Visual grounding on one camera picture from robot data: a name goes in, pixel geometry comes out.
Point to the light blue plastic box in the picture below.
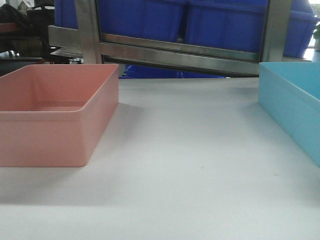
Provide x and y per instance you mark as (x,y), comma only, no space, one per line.
(290,93)

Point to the blue storage bin left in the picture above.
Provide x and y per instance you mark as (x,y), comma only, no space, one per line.
(146,19)

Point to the blue storage bin middle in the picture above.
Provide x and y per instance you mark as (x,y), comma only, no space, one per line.
(226,24)

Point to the blue storage bin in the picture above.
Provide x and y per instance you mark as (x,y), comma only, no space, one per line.
(302,23)
(146,19)
(226,24)

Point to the dark desk with red edge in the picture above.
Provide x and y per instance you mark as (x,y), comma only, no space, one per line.
(20,45)

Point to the blue storage bin right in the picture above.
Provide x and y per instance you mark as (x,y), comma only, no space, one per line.
(302,23)

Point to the pink plastic box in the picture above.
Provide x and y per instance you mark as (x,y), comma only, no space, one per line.
(54,115)

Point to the green potted plant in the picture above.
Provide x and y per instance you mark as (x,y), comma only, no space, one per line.
(316,36)

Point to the stainless steel shelf rack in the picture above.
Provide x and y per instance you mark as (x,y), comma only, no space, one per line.
(94,47)

